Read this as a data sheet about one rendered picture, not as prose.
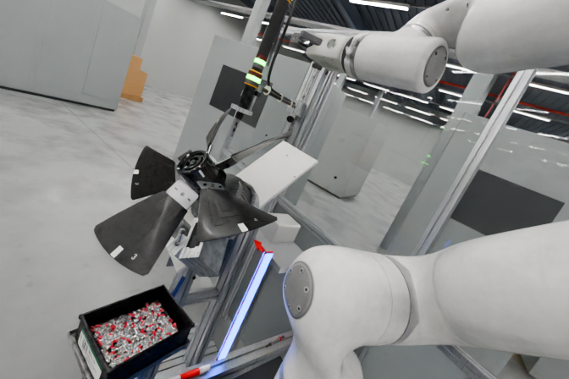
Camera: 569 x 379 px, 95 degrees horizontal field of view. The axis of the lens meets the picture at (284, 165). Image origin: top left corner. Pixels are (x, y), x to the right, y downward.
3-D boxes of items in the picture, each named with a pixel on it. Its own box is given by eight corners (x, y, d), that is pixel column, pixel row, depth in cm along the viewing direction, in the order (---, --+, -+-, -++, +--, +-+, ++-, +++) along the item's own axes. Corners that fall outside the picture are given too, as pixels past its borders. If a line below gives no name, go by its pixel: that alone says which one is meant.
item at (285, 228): (278, 226, 156) (284, 210, 154) (294, 243, 145) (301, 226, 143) (255, 226, 145) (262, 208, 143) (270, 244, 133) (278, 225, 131)
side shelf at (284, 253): (274, 227, 159) (276, 223, 158) (312, 268, 133) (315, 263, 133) (241, 227, 143) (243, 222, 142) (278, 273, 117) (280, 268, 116)
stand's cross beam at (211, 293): (214, 293, 131) (217, 286, 130) (217, 299, 128) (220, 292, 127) (177, 299, 118) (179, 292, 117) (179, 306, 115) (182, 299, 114)
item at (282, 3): (253, 70, 80) (279, 2, 76) (263, 74, 80) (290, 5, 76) (249, 68, 77) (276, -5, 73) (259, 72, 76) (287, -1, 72)
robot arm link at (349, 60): (345, 68, 48) (334, 67, 50) (369, 86, 54) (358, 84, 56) (366, 23, 46) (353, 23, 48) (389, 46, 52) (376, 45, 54)
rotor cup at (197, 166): (211, 167, 104) (194, 143, 96) (234, 176, 96) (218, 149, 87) (184, 194, 97) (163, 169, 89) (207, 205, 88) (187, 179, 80)
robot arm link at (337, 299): (366, 427, 38) (449, 296, 34) (250, 452, 30) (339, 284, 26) (326, 348, 49) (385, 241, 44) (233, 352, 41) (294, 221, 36)
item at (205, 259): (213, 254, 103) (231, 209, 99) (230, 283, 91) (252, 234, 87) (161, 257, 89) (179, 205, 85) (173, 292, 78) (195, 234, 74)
